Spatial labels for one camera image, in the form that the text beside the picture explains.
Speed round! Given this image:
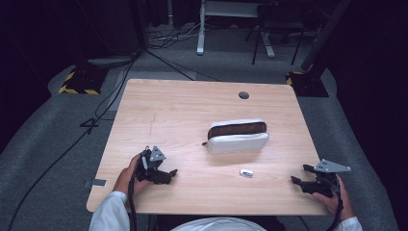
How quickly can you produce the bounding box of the black yellow striped stand base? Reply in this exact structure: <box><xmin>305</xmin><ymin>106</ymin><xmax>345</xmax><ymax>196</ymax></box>
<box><xmin>285</xmin><ymin>69</ymin><xmax>330</xmax><ymax>98</ymax></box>
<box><xmin>58</xmin><ymin>64</ymin><xmax>109</xmax><ymax>96</ymax></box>

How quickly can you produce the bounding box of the long black floor cable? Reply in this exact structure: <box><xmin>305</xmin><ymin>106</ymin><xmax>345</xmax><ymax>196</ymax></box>
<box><xmin>7</xmin><ymin>52</ymin><xmax>142</xmax><ymax>231</ymax></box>

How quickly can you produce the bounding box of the grey tape strip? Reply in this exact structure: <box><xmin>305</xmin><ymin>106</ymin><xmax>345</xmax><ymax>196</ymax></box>
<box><xmin>83</xmin><ymin>178</ymin><xmax>108</xmax><ymax>189</ymax></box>

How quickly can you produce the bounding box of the grey flat stand foot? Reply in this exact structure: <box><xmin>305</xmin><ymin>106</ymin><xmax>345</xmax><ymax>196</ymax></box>
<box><xmin>86</xmin><ymin>55</ymin><xmax>138</xmax><ymax>69</ymax></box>

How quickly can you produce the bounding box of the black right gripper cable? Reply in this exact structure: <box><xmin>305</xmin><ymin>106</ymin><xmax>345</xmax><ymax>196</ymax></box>
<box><xmin>326</xmin><ymin>179</ymin><xmax>344</xmax><ymax>231</ymax></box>

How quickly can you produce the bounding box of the person's right hand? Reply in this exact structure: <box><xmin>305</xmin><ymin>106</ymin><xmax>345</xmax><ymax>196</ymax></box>
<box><xmin>312</xmin><ymin>174</ymin><xmax>356</xmax><ymax>222</ymax></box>

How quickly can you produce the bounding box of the white zip pouch brown lining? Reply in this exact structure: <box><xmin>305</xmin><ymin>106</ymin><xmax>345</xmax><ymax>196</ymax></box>
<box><xmin>201</xmin><ymin>117</ymin><xmax>270</xmax><ymax>155</ymax></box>

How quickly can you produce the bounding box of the person's left hand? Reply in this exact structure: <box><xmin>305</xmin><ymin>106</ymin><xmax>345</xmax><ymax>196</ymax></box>
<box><xmin>113</xmin><ymin>153</ymin><xmax>152</xmax><ymax>196</ymax></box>

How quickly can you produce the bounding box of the tangle of floor cables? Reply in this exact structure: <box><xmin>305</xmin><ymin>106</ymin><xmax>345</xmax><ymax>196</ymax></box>
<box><xmin>147</xmin><ymin>17</ymin><xmax>210</xmax><ymax>51</ymax></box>

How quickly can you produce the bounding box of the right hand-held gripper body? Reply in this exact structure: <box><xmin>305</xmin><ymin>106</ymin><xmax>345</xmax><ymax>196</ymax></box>
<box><xmin>301</xmin><ymin>158</ymin><xmax>352</xmax><ymax>198</ymax></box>

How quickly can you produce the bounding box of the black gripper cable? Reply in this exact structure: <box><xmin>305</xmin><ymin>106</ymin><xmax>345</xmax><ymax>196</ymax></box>
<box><xmin>326</xmin><ymin>179</ymin><xmax>344</xmax><ymax>231</ymax></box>
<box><xmin>127</xmin><ymin>157</ymin><xmax>143</xmax><ymax>231</ymax></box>

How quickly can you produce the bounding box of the person's white clothed torso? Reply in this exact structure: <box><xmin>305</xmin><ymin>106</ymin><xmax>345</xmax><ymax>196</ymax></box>
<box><xmin>169</xmin><ymin>217</ymin><xmax>268</xmax><ymax>231</ymax></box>

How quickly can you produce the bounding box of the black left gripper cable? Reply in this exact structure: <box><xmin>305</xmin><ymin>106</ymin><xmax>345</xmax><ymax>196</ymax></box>
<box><xmin>127</xmin><ymin>157</ymin><xmax>143</xmax><ymax>231</ymax></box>

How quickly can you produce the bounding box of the black chair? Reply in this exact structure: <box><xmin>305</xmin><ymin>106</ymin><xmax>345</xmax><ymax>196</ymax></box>
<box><xmin>244</xmin><ymin>2</ymin><xmax>306</xmax><ymax>66</ymax></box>

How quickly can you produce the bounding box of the thin black floor cable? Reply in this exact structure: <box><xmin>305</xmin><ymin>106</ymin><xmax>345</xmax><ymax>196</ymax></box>
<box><xmin>143</xmin><ymin>48</ymin><xmax>223</xmax><ymax>83</ymax></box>

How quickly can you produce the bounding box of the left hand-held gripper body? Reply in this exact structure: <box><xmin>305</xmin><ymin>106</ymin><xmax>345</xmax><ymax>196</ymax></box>
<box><xmin>136</xmin><ymin>145</ymin><xmax>168</xmax><ymax>182</ymax></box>

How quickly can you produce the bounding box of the grey slanted metal pole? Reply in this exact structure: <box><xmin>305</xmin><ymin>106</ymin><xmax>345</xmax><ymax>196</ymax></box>
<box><xmin>299</xmin><ymin>0</ymin><xmax>353</xmax><ymax>72</ymax></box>

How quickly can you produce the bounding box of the white desk frame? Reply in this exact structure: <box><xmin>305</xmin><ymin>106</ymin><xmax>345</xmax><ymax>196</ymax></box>
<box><xmin>195</xmin><ymin>0</ymin><xmax>277</xmax><ymax>60</ymax></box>

